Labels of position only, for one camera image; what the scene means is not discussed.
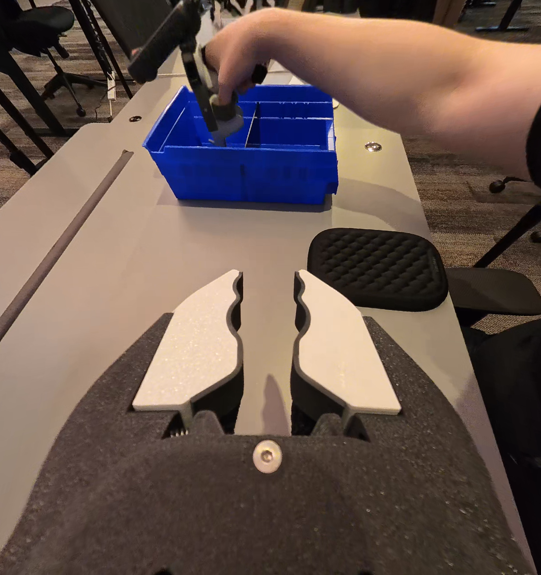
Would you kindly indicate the black office chair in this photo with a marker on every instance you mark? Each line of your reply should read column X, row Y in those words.
column 46, row 27

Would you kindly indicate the person's right forearm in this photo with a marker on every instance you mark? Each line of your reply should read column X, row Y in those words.
column 409, row 76

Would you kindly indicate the blue divided storage bin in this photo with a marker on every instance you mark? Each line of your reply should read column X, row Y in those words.
column 252, row 179

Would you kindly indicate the black metal frame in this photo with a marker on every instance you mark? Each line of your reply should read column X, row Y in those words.
column 23, row 85

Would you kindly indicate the black chair armrest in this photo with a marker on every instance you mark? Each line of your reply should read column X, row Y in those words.
column 495, row 289

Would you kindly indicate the person's black clothing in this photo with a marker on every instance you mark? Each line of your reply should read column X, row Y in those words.
column 522, row 382

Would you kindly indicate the black chair base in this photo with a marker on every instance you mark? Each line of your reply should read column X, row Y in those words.
column 517, row 229

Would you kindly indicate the grey desk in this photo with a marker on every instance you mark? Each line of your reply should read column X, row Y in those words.
column 162, row 251

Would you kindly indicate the black quilted wrist rest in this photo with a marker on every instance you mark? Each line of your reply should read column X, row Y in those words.
column 378, row 269

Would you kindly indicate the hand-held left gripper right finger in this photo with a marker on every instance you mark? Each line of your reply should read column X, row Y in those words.
column 342, row 355

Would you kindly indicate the person's right hand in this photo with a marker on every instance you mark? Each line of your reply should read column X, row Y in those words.
column 252, row 49

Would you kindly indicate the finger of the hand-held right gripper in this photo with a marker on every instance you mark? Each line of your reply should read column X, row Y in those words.
column 198, row 85

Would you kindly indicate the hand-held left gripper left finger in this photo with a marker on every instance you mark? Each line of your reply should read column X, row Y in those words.
column 194, row 350

